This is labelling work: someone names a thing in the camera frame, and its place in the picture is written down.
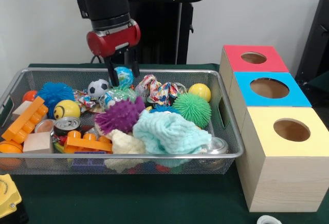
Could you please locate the blue globe ball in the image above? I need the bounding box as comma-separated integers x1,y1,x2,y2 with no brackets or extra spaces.
113,66,134,86

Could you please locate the black stand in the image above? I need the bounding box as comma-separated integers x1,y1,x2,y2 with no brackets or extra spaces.
295,0,329,81

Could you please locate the dark green table cloth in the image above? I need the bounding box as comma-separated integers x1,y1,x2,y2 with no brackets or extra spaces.
0,63,329,224
307,71,329,88

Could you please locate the wooden three-hole box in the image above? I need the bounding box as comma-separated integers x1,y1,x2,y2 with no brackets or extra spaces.
219,45,329,213

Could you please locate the yellow emergency stop button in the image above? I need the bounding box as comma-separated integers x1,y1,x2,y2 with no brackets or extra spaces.
0,174,23,221

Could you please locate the clear plastic bottle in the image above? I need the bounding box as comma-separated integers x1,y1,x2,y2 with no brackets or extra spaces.
104,85,138,108

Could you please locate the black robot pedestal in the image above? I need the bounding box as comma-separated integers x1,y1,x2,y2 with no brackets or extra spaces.
124,0,206,65

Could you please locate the mint green cloth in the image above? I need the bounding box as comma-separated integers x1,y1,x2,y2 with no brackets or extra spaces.
132,109,213,155

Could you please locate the blue spiky ball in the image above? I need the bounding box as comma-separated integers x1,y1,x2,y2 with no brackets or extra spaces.
35,81,75,111

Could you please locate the small soccer ball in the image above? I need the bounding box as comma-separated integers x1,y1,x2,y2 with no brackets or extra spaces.
87,79,110,100

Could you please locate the yellow smiley ball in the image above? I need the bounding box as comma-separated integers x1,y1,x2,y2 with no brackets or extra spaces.
53,99,81,120

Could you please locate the purple spiky ball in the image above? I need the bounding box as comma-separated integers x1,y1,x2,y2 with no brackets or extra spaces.
94,97,147,135

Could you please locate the wire mesh bin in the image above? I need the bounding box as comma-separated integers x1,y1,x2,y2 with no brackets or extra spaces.
0,67,245,175

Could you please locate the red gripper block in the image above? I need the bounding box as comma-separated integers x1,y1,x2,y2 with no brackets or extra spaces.
86,21,141,87

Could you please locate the green spiky ball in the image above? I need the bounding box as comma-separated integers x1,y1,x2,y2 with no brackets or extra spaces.
172,92,212,128

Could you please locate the long orange toy brick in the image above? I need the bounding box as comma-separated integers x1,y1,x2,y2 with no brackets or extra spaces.
1,97,49,144

